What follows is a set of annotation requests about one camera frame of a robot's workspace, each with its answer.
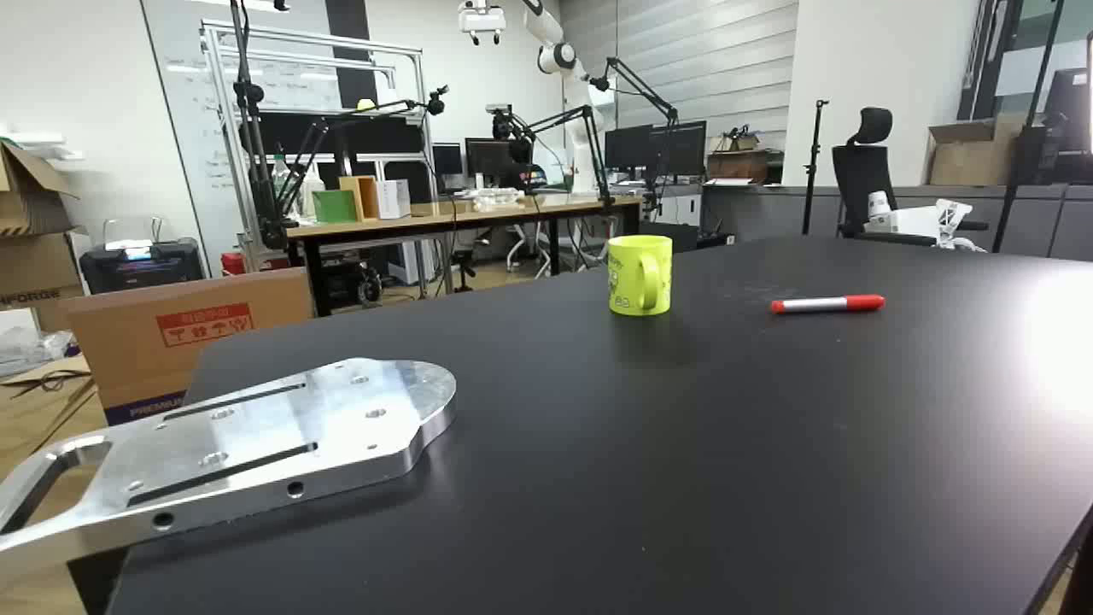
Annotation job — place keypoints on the red marker with white barrel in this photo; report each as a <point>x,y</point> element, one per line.
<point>828,307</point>

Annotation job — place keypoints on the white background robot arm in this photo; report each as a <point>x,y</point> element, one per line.
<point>566,56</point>

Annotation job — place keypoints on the yellow-green mug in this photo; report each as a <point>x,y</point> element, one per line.
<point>637,277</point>

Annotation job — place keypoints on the long wooden desk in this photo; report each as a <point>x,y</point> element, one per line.
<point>454,213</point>

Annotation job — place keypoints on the small black computer monitor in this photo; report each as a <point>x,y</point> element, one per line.
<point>490,159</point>

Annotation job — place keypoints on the white box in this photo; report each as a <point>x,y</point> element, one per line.
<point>391,200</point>

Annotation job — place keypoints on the orange-tan box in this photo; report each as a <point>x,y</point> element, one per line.
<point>362,195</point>

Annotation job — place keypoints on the green box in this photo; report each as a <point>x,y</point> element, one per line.
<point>337,207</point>

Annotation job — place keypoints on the white ceiling-mounted device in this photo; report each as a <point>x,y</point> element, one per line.
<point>484,20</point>

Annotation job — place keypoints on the short black stand pole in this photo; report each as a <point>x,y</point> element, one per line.
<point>810,174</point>

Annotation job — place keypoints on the silver metal mounting plate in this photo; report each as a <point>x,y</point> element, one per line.
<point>262,439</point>

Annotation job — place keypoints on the black tripod stand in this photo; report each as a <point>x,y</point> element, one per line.
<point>262,174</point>

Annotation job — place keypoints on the black office chair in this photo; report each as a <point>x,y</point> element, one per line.
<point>863,174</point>

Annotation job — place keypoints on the white crumpled plastic object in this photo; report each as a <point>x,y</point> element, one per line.
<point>927,219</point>

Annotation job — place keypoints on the large whiteboard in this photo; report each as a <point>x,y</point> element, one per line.
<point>193,126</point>

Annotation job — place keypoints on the black printer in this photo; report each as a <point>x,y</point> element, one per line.
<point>141,264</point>

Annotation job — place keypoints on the cardboard box with red label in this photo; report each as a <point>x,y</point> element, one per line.
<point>137,343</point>

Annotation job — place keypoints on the plain brown cardboard box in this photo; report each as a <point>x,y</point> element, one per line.
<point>968,159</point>

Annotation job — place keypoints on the tall black slanted pole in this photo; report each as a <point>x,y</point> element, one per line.
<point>1030,126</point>

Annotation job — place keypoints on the flat cardboard sheet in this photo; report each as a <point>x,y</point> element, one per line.
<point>40,416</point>

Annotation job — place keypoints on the stacked open cardboard boxes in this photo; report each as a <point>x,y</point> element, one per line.
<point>33,244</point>

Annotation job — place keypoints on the clear plastic bag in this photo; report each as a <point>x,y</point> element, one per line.
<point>29,343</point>

